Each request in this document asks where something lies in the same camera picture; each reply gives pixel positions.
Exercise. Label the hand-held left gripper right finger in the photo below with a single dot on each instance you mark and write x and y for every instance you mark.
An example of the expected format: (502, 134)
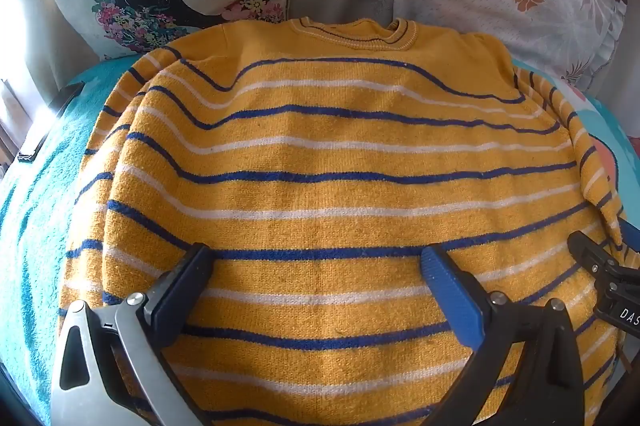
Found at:
(450, 291)

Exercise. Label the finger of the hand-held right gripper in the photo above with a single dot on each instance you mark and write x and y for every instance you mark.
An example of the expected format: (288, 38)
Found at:
(595, 256)
(631, 238)

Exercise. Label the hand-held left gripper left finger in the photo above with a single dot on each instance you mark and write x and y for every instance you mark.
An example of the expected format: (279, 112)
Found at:
(172, 308)

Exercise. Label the yellow striped sweater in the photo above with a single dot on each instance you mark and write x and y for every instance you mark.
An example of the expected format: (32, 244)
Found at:
(325, 165)

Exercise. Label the teal cartoon print blanket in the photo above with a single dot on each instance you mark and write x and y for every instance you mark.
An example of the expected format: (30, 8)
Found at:
(40, 206)

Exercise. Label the black smartphone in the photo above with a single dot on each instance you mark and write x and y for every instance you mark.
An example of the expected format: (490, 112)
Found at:
(47, 125)

